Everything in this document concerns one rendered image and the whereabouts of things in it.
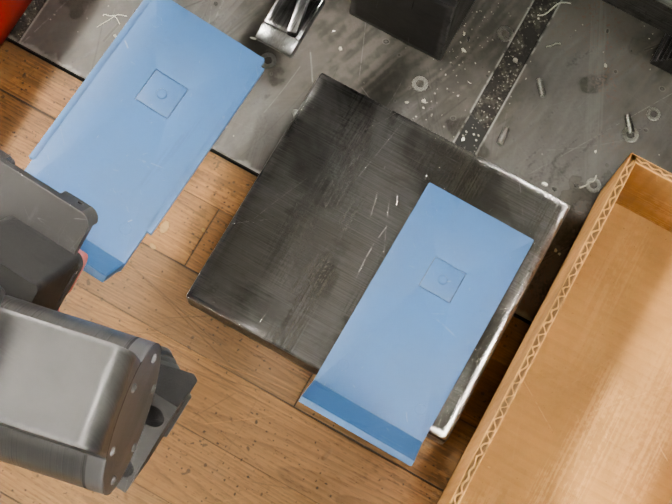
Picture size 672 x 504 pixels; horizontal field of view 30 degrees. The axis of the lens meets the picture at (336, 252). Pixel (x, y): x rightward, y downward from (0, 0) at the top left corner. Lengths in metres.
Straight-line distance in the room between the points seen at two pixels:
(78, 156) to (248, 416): 0.18
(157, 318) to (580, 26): 0.32
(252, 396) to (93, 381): 0.32
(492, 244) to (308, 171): 0.12
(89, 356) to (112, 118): 0.27
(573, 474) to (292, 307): 0.19
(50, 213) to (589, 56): 0.40
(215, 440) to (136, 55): 0.22
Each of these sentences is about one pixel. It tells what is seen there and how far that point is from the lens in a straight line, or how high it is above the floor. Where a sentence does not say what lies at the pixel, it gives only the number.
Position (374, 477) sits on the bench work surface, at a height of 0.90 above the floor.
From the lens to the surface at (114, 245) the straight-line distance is 0.65.
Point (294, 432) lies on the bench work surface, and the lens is 0.73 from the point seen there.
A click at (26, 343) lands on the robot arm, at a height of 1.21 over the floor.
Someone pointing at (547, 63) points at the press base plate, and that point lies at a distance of 0.81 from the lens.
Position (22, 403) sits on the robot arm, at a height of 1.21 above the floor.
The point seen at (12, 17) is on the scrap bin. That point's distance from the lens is 0.81.
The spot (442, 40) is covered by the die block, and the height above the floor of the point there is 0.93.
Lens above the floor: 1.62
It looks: 75 degrees down
